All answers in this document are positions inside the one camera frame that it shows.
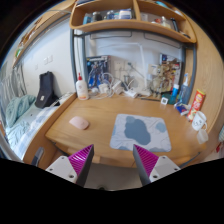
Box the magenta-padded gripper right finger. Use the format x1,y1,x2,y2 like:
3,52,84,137
132,143,182,187

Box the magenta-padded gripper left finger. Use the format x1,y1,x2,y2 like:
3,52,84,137
45,143,95,188

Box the pink computer mouse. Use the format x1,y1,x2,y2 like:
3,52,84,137
69,115,90,131

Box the grey blue printed mouse pad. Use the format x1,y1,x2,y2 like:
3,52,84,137
109,113,173,153

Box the clear glass cup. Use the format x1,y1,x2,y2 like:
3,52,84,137
196,128,210,145

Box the checked bed quilt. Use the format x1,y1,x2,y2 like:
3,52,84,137
5,99,71,158

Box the white mug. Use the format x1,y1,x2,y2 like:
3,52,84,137
191,110,208,132

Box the blue red flat pack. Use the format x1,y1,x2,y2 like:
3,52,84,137
174,102,192,117

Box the black ruler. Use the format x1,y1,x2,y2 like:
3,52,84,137
139,96,161,102

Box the red chip can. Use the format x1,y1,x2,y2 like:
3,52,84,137
186,89,206,122

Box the blue white-capped bottle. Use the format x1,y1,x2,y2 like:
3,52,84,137
170,83,180,105

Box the teal blanket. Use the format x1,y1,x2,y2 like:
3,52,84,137
4,94,37,129

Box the blue spray bottle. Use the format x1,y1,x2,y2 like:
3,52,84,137
178,73,192,104

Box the white red-capped pump bottle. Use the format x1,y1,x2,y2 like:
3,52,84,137
75,72,90,101

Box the black bag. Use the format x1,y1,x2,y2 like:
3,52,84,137
34,70,61,109

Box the white power strip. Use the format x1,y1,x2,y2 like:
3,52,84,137
123,88,139,99

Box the small white charger block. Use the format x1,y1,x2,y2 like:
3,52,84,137
98,83,109,94

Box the tan robot model figure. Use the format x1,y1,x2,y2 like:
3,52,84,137
149,63,174,94

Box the large white charger block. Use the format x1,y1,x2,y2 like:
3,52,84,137
111,79,124,96

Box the blue robot model kit box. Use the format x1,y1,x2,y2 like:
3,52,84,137
86,55,111,88

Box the wooden shelf unit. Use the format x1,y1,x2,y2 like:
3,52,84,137
69,0,198,44

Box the white cable tangle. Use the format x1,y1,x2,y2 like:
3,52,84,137
89,71,125,100

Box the grey metal desk frame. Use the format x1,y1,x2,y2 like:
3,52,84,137
69,28,198,104

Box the white wall switch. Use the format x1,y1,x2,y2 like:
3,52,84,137
43,54,54,66

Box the white wall socket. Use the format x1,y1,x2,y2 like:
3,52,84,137
113,59,126,72

